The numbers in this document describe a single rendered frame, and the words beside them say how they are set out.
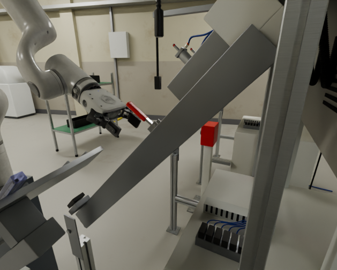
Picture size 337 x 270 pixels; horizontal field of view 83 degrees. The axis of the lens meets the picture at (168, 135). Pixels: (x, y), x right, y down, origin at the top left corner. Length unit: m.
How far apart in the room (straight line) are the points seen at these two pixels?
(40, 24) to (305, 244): 1.07
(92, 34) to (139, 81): 1.43
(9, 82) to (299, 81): 5.73
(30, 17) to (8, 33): 5.79
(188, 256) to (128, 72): 4.20
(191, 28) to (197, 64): 3.92
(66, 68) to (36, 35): 0.10
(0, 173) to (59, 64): 0.58
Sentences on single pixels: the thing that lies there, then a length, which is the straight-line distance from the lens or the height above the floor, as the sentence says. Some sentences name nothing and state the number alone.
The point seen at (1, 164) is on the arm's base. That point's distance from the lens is 1.06.
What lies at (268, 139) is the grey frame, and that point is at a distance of 0.30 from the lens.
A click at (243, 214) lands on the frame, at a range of 0.83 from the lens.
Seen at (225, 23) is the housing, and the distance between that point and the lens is 0.35.
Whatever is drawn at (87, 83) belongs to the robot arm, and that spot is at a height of 1.14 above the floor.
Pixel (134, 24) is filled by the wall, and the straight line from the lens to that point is 4.59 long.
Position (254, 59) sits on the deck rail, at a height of 1.20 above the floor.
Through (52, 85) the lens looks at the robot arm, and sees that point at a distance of 0.63.
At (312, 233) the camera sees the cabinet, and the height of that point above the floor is 0.62.
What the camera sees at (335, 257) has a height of 0.89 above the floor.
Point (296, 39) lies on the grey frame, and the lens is 0.29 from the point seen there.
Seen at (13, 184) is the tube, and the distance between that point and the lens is 0.29.
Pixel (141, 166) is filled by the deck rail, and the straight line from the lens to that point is 0.45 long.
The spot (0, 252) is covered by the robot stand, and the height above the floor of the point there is 0.41.
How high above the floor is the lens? 1.19
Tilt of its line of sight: 20 degrees down
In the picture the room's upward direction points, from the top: straight up
